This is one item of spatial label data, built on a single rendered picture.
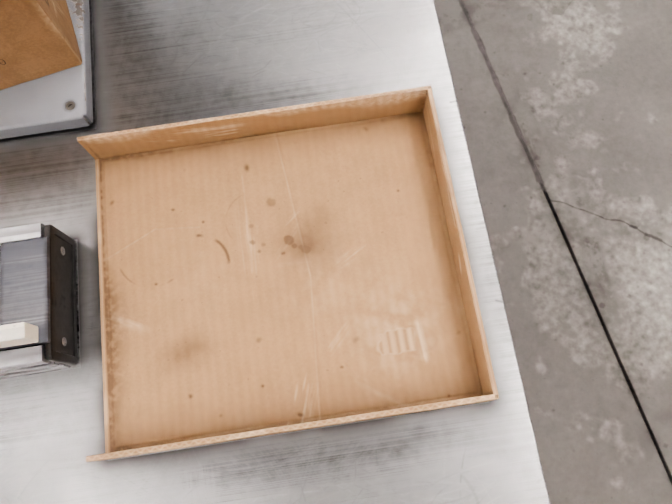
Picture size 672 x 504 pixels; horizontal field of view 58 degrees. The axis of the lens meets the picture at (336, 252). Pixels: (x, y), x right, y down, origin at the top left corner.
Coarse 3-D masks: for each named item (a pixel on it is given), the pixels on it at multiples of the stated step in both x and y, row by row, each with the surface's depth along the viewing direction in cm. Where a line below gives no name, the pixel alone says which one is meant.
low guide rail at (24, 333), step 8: (0, 328) 42; (8, 328) 42; (16, 328) 42; (24, 328) 42; (32, 328) 43; (0, 336) 41; (8, 336) 41; (16, 336) 41; (24, 336) 41; (32, 336) 42; (0, 344) 42; (8, 344) 42; (16, 344) 43
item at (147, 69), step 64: (128, 0) 59; (192, 0) 59; (256, 0) 59; (320, 0) 59; (384, 0) 58; (128, 64) 57; (192, 64) 57; (256, 64) 57; (320, 64) 57; (384, 64) 56; (448, 64) 56; (128, 128) 55; (448, 128) 54; (0, 192) 54; (64, 192) 54; (0, 384) 49; (64, 384) 49; (512, 384) 48; (0, 448) 48; (64, 448) 47; (192, 448) 47; (256, 448) 47; (320, 448) 47; (384, 448) 47; (448, 448) 47; (512, 448) 46
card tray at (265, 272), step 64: (192, 128) 51; (256, 128) 53; (320, 128) 54; (384, 128) 54; (128, 192) 53; (192, 192) 53; (256, 192) 53; (320, 192) 52; (384, 192) 52; (448, 192) 49; (128, 256) 51; (192, 256) 51; (256, 256) 51; (320, 256) 51; (384, 256) 51; (448, 256) 50; (128, 320) 50; (192, 320) 50; (256, 320) 49; (320, 320) 49; (384, 320) 49; (448, 320) 49; (128, 384) 48; (192, 384) 48; (256, 384) 48; (320, 384) 48; (384, 384) 48; (448, 384) 48; (128, 448) 47
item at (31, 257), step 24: (24, 240) 47; (48, 240) 47; (0, 264) 47; (24, 264) 47; (48, 264) 47; (0, 288) 46; (24, 288) 46; (48, 288) 46; (0, 312) 46; (24, 312) 46; (48, 312) 46; (48, 336) 45
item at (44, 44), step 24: (0, 0) 46; (24, 0) 46; (48, 0) 50; (0, 24) 48; (24, 24) 48; (48, 24) 49; (72, 24) 56; (0, 48) 50; (24, 48) 51; (48, 48) 52; (72, 48) 53; (0, 72) 52; (24, 72) 53; (48, 72) 54
